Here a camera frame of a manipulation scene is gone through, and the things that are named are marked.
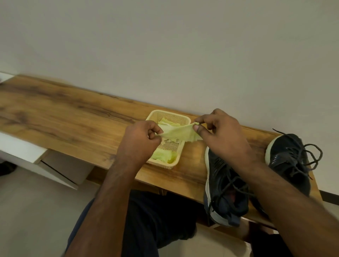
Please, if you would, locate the person's right hand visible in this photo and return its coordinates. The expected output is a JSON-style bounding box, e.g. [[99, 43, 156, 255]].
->
[[193, 108, 255, 172]]

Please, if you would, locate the person's left hand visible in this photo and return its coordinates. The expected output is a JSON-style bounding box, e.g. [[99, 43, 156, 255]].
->
[[116, 120, 164, 173]]

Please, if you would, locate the dark sneaker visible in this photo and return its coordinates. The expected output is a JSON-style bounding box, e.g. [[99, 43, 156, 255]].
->
[[250, 133, 312, 220], [203, 146, 251, 227]]

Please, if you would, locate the grey shoelace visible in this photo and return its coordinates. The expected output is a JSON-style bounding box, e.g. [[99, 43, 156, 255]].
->
[[273, 129, 323, 180], [208, 169, 255, 215]]

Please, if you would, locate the person's left forearm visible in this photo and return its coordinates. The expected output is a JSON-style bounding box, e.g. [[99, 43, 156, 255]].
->
[[63, 161, 143, 257]]

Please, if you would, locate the person's right forearm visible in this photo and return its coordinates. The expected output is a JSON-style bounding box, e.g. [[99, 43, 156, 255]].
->
[[237, 157, 339, 257]]

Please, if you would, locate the cream plastic mesh basket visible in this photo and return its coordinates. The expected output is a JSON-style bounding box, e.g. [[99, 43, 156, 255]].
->
[[145, 109, 192, 170]]

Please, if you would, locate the dark baseboard strip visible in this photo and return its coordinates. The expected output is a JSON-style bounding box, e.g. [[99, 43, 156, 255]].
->
[[319, 190, 339, 206]]

